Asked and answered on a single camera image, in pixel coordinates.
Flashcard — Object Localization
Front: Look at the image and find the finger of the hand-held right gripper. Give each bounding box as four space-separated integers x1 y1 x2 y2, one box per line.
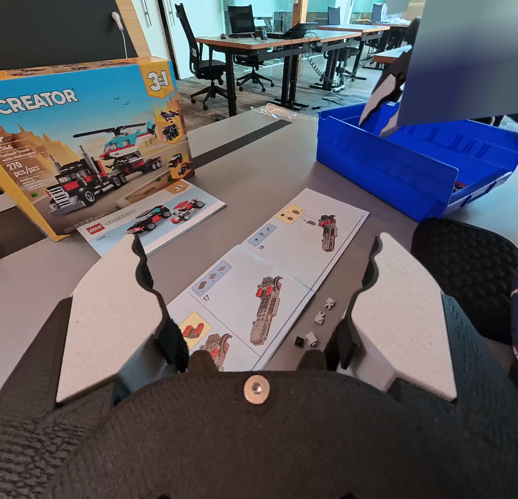
380 102 402 138
359 51 413 126

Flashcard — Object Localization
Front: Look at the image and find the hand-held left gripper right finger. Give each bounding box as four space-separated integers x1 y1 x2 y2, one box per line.
325 231 459 401

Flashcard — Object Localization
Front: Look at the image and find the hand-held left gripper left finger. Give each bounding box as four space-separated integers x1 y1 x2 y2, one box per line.
56 234 191 403

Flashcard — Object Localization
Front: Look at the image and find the blue plastic bin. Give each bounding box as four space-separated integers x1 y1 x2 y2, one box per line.
316 102 518 224

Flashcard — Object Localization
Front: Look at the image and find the wooden-top office desk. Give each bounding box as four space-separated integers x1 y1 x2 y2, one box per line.
195 32 322 118
318 23 391 91

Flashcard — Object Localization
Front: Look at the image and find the grey desk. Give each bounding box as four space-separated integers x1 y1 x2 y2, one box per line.
0 110 518 390

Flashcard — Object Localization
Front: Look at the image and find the black dimpled wrist pad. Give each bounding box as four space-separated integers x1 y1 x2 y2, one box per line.
411 217 518 346

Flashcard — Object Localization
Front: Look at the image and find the clear plastic bag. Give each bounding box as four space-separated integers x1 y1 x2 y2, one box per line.
250 104 319 122

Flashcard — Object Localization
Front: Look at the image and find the open instruction booklet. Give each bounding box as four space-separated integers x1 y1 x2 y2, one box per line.
166 187 371 373

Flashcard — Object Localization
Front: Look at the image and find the closed instruction booklet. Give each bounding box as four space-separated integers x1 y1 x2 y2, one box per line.
76 179 228 258

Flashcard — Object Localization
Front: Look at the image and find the black office chair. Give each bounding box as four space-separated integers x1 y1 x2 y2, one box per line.
174 2 230 111
227 4 276 92

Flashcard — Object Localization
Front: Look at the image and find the toy set cardboard box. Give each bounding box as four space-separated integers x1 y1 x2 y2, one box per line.
0 56 196 242

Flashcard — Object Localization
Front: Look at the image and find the coiled black cable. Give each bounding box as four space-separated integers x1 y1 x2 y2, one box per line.
305 38 345 93

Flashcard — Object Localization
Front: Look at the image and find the white wall cable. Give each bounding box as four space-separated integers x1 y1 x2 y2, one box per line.
111 11 131 59

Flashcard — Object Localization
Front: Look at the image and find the black wall panel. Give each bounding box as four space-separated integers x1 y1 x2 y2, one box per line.
0 0 139 71

